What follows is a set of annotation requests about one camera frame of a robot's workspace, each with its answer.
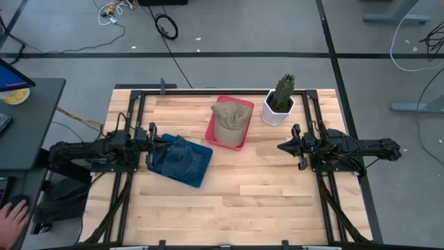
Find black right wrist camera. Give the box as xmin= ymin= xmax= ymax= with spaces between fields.
xmin=325 ymin=128 xmax=350 ymax=145

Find black computer monitor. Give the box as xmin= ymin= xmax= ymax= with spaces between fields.
xmin=0 ymin=57 xmax=37 ymax=93

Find blue plastic bin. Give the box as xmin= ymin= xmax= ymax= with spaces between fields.
xmin=148 ymin=133 xmax=214 ymax=189

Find black desk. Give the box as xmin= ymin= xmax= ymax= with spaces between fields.
xmin=0 ymin=78 xmax=67 ymax=172

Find tan cotton cap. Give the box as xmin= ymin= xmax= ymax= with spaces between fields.
xmin=210 ymin=101 xmax=254 ymax=147

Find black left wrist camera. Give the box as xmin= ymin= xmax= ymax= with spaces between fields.
xmin=110 ymin=129 xmax=131 ymax=147

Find yellow cable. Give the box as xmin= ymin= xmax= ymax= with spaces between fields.
xmin=55 ymin=106 xmax=104 ymax=129

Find red plastic tray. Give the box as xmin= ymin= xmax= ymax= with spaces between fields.
xmin=204 ymin=94 xmax=255 ymax=153

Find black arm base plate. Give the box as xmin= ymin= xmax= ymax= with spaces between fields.
xmin=308 ymin=152 xmax=362 ymax=175
xmin=90 ymin=162 xmax=140 ymax=174

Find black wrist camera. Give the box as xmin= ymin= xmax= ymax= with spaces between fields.
xmin=110 ymin=129 xmax=131 ymax=147
xmin=325 ymin=128 xmax=350 ymax=145

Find black keyboard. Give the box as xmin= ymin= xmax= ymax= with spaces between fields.
xmin=0 ymin=113 xmax=12 ymax=137

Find person's hand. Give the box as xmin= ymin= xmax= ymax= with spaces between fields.
xmin=0 ymin=199 xmax=31 ymax=250

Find black aluminium table frame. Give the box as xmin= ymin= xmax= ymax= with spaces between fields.
xmin=78 ymin=88 xmax=374 ymax=245

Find thin black floor cable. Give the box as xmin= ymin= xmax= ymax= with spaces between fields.
xmin=0 ymin=15 xmax=127 ymax=65

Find white hexagonal plant pot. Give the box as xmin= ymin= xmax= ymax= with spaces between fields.
xmin=261 ymin=89 xmax=296 ymax=127

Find white cable bundle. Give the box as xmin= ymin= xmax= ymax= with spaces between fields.
xmin=97 ymin=0 xmax=135 ymax=26

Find green cactus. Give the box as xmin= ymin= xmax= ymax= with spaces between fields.
xmin=271 ymin=73 xmax=296 ymax=109

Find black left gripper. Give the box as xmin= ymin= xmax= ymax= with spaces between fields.
xmin=133 ymin=122 xmax=175 ymax=171

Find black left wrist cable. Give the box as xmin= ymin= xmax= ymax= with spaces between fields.
xmin=115 ymin=111 xmax=130 ymax=133

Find black power box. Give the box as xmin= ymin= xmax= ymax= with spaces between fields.
xmin=137 ymin=0 xmax=189 ymax=7

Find curved black floor cable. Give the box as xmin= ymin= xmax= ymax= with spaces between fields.
xmin=416 ymin=67 xmax=444 ymax=167

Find black cable tangle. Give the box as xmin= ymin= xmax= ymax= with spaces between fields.
xmin=418 ymin=20 xmax=444 ymax=63

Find black computer mouse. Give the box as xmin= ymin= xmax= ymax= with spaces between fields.
xmin=10 ymin=193 xmax=31 ymax=210

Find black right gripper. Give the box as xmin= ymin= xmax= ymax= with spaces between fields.
xmin=277 ymin=123 xmax=325 ymax=172

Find coiled black cable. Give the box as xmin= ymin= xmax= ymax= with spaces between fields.
xmin=153 ymin=12 xmax=180 ymax=41

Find grey desk foot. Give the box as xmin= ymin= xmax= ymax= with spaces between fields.
xmin=389 ymin=94 xmax=444 ymax=114
xmin=363 ymin=0 xmax=433 ymax=26

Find long black floor cable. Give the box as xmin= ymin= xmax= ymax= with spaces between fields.
xmin=147 ymin=5 xmax=194 ymax=90

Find white floor cable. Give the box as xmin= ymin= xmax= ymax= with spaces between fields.
xmin=389 ymin=0 xmax=444 ymax=73

